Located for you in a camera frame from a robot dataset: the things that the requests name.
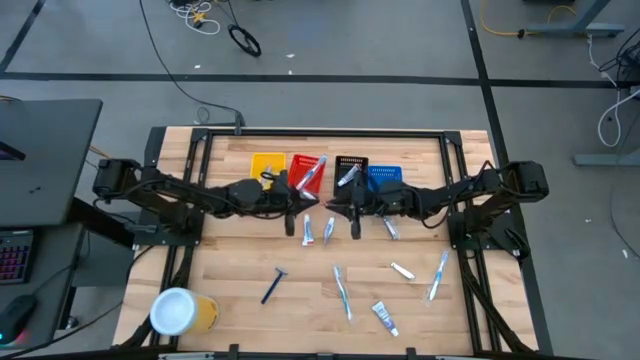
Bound red plastic basket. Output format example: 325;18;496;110
288;153;327;196

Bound black table end plate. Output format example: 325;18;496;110
143;126;167;169

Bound yellow plastic basket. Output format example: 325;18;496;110
249;152;288;191

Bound yellow floor cable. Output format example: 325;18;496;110
479;3;579;38

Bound black computer mouse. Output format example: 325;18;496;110
0;293;39;347

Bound grey desk foot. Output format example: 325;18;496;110
573;152;640;167

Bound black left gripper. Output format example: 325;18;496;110
272;169;321;238

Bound black desk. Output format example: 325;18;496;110
0;98;104;229

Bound small white tube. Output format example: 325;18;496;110
389;261;417;281

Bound black plastic basket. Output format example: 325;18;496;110
333;155;370;199

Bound coiled white cable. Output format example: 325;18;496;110
168;0;222;36

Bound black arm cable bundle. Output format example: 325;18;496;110
117;244;199;351
457;249;536;356

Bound black cable tangle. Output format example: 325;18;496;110
597;29;640;89

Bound white toothpaste tube red end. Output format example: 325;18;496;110
301;213;316;247

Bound backlit black keyboard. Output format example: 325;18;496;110
0;229;35;286

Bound long black floor cable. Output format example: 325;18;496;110
138;0;246;136

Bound packaged green toothbrush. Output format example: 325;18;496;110
333;264;354;322

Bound dark grey low desk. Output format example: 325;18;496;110
0;223;85;351

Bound yellow cup with white lid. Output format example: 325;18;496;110
149;286;220;337

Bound grey desk base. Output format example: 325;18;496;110
519;0;626;39

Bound blue plastic basket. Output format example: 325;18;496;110
368;164;404;194

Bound dark blue razor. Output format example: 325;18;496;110
260;267;289;305

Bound black aluminium table frame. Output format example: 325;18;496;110
117;127;541;360

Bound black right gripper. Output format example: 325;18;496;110
325;172;382;240

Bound packaged blue toothbrush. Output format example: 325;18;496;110
426;249;450;303
295;153;330;193

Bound white blue toothpaste tube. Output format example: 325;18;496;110
370;300;401;338
337;163;361;189

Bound black cable ring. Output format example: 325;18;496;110
227;23;263;58

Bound looped white cable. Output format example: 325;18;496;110
587;33;640;149

